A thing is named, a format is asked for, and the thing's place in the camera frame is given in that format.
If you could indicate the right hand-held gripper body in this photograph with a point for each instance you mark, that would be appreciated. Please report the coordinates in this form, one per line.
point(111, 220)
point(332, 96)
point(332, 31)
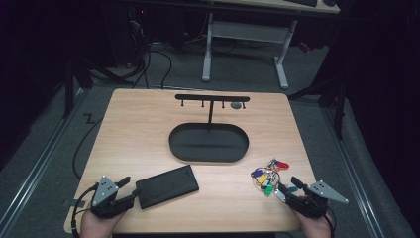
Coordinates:
point(312, 201)

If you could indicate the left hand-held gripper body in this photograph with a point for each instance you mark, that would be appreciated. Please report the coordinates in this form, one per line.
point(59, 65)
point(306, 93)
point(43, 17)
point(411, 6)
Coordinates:
point(105, 191)

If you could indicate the key bunch with coloured tags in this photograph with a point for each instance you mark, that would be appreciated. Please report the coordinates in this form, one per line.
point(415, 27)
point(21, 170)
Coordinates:
point(264, 178)

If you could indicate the black wallet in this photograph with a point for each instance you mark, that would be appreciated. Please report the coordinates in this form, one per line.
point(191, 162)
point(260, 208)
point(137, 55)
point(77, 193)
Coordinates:
point(166, 186)

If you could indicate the black key rack with tray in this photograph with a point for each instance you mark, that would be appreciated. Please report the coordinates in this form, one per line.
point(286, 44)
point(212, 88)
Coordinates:
point(208, 142)

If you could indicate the person's right hand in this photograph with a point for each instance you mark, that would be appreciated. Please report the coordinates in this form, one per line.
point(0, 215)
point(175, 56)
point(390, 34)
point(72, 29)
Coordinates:
point(313, 228)

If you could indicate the person's left hand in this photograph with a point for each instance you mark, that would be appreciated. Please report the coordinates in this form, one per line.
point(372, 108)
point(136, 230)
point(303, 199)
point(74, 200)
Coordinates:
point(95, 227)

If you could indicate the black tape strip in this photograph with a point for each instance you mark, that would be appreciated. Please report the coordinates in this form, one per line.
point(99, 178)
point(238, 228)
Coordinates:
point(74, 203)

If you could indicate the black metal stand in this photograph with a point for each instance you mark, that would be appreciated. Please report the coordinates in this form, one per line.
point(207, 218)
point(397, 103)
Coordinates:
point(68, 86)
point(339, 105)

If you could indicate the grey round table grommet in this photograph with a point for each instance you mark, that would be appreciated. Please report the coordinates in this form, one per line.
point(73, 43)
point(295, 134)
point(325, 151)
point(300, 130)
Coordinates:
point(235, 105)

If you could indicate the dark computer tower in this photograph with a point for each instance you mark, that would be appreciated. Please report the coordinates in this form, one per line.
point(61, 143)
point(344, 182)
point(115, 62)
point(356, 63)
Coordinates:
point(135, 29)

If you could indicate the black keyboard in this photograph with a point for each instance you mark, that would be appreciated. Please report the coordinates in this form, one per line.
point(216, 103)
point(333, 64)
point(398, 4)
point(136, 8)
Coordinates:
point(302, 2)

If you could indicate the metal floor rail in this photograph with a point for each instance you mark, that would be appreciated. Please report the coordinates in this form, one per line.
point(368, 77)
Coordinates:
point(36, 168)
point(355, 178)

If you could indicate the grey metal frame desk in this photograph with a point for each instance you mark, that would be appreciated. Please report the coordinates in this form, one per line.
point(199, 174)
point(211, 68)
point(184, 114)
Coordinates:
point(246, 31)

